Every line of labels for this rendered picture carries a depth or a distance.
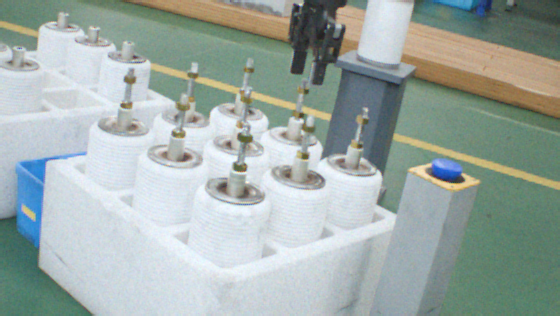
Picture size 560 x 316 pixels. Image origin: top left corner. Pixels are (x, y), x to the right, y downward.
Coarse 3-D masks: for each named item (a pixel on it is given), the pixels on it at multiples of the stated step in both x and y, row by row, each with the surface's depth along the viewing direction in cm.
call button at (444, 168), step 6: (438, 162) 98; (444, 162) 99; (450, 162) 99; (438, 168) 97; (444, 168) 97; (450, 168) 97; (456, 168) 97; (438, 174) 98; (444, 174) 97; (450, 174) 97; (456, 174) 97
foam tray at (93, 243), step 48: (48, 192) 114; (96, 192) 106; (48, 240) 116; (96, 240) 107; (144, 240) 99; (336, 240) 107; (384, 240) 114; (96, 288) 108; (144, 288) 100; (192, 288) 94; (240, 288) 93; (288, 288) 100; (336, 288) 109
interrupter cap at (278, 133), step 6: (270, 132) 121; (276, 132) 122; (282, 132) 123; (276, 138) 119; (282, 138) 119; (300, 138) 122; (312, 138) 122; (288, 144) 118; (294, 144) 118; (300, 144) 118; (312, 144) 119
